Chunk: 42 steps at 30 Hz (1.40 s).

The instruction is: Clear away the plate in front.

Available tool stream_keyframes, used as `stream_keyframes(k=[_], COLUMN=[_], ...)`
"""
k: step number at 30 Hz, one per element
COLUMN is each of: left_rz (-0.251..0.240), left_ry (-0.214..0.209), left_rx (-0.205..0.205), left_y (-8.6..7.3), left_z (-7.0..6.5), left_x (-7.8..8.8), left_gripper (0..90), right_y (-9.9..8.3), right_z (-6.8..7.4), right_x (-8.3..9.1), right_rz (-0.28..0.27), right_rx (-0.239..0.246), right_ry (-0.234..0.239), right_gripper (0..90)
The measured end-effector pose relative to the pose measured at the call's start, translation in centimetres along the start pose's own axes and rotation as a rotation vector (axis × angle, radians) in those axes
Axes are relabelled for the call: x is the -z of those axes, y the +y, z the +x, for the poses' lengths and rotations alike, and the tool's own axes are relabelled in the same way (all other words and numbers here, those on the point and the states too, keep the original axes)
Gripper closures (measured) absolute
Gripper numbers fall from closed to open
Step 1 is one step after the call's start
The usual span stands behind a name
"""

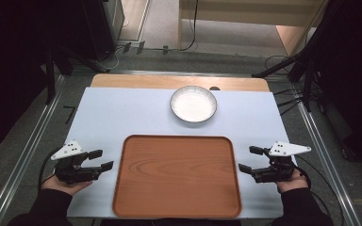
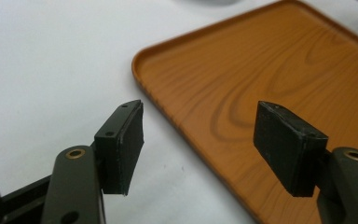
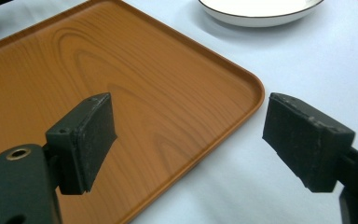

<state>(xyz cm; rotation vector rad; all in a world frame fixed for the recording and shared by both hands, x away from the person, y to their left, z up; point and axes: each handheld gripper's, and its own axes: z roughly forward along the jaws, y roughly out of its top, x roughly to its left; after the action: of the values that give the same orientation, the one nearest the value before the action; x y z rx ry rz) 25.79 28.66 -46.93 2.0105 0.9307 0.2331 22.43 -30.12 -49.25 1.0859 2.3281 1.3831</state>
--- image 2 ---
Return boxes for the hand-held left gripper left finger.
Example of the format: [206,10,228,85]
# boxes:
[40,99,145,224]

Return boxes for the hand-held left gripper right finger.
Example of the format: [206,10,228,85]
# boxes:
[253,100,358,224]

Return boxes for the wood-grain brown tray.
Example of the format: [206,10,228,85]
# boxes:
[131,0,358,224]

